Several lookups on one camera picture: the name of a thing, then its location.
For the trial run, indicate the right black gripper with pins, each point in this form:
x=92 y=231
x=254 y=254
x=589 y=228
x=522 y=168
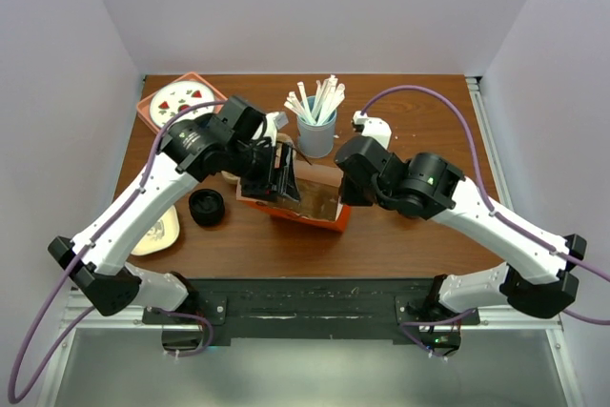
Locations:
x=349 y=195

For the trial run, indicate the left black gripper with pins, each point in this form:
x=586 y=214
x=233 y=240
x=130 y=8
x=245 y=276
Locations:
x=264 y=146

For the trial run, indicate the aluminium frame rail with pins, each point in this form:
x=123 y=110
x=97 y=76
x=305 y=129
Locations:
x=554 y=328

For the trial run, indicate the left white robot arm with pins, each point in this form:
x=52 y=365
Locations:
x=238 y=139

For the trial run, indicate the cream panda plate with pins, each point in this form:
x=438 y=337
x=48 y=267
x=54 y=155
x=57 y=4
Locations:
x=160 y=236

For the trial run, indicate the orange paper bag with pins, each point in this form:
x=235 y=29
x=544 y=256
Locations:
x=319 y=204

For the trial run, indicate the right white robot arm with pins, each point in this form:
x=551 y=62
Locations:
x=534 y=276

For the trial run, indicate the white wrapped straws bundle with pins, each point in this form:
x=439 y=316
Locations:
x=318 y=110

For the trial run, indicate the watermelon pattern plate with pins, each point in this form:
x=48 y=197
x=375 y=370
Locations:
x=177 y=97

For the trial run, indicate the stack of black lids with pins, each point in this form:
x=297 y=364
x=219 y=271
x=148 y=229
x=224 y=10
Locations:
x=207 y=207

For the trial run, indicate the blue straw holder cup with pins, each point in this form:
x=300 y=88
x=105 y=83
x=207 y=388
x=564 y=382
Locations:
x=316 y=141

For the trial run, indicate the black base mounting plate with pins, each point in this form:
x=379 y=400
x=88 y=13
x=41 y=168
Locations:
x=317 y=308

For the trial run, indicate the cardboard cup carrier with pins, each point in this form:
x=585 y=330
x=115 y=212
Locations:
x=281 y=137

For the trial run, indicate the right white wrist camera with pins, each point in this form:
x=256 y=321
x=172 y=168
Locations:
x=373 y=127

